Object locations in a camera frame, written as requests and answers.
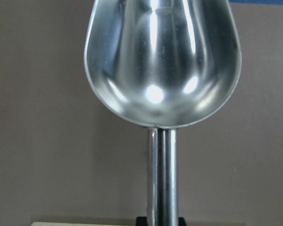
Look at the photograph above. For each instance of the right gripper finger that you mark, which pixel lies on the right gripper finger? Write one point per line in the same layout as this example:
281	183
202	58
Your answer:
144	221

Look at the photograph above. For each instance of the metal ice scoop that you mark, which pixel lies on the metal ice scoop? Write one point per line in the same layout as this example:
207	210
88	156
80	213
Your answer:
162	64

